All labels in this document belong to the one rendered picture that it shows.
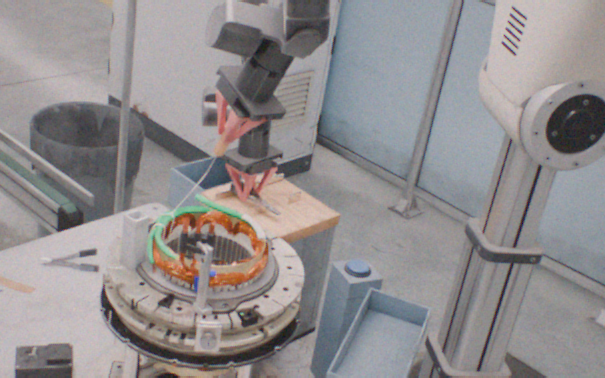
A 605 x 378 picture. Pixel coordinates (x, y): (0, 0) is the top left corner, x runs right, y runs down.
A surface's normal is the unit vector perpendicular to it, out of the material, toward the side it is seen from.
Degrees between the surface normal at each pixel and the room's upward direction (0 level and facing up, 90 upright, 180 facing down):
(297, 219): 0
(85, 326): 0
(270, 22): 38
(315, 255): 90
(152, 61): 90
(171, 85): 90
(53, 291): 0
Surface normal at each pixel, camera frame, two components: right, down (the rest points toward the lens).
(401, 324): 0.15, -0.88
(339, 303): -0.89, 0.08
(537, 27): -0.97, -0.06
